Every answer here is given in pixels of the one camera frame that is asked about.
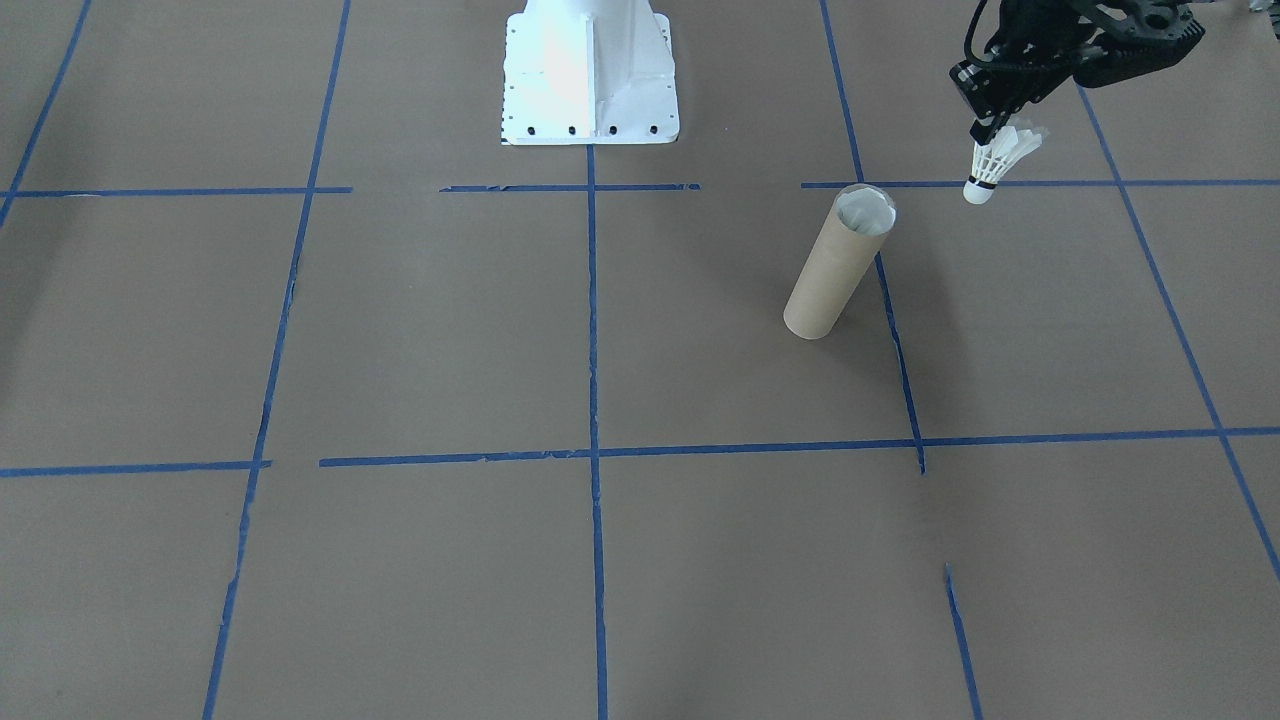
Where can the white feather shuttlecock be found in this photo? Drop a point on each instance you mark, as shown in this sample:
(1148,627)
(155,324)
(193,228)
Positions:
(995,165)
(865,212)

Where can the brown cardboard tube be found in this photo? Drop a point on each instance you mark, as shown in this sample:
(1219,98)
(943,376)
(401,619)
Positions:
(825,285)

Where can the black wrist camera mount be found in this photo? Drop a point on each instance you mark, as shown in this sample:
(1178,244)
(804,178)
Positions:
(1150,45)

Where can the white pedestal column with plate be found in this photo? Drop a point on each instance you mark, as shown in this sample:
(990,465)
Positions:
(590,90)

